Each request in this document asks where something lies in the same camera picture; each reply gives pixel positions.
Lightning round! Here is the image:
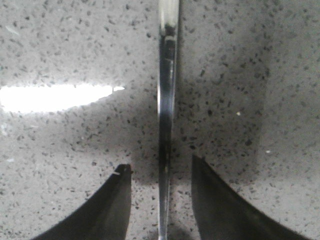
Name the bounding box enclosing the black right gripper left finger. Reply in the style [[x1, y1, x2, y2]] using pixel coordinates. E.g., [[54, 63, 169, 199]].
[[34, 164, 132, 240]]

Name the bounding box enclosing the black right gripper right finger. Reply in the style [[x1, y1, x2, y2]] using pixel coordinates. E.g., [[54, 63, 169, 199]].
[[191, 155, 305, 240]]

